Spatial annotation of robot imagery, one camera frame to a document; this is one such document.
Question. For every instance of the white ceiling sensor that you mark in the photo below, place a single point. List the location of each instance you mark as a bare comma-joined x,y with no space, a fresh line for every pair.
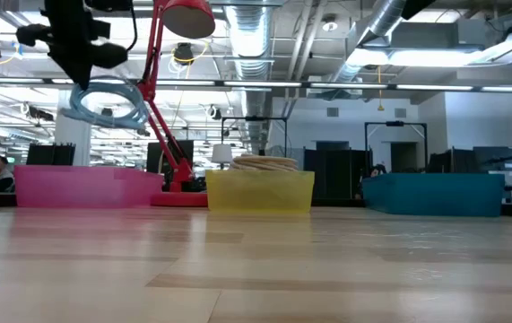
329,25

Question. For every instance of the red desk lamp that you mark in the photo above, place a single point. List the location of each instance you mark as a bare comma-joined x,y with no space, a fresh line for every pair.
148,89

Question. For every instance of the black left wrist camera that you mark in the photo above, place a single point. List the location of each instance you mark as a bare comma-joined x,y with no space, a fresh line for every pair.
112,54

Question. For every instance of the long ceiling light strip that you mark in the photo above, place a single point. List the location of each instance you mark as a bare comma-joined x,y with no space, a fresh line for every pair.
260,84

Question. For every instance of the background computer monitor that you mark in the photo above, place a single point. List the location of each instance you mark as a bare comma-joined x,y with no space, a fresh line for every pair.
493,157

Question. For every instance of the black background screen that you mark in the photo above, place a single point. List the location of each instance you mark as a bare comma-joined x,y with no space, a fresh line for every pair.
186,152

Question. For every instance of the black partition panel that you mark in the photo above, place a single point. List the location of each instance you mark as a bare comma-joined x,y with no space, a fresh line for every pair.
49,154
336,170
453,161

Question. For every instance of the blue plastic bin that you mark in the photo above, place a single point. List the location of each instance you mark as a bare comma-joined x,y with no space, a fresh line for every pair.
435,195

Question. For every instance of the pink plastic bin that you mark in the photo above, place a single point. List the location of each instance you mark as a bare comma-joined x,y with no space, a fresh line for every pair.
80,186

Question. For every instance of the silver ceiling air duct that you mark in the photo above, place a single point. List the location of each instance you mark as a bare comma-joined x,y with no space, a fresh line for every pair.
385,18
249,45

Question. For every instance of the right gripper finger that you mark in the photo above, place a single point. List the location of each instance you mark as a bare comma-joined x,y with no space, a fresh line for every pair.
417,6

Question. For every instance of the yellow plastic bin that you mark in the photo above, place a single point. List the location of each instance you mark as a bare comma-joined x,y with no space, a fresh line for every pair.
260,190

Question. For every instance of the white shade table lamp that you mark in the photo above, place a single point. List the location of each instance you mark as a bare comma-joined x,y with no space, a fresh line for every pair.
221,153

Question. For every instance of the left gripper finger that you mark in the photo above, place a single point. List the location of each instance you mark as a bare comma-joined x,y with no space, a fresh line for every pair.
76,67

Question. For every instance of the black stand frame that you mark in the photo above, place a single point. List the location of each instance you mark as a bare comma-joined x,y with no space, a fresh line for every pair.
394,123
255,118

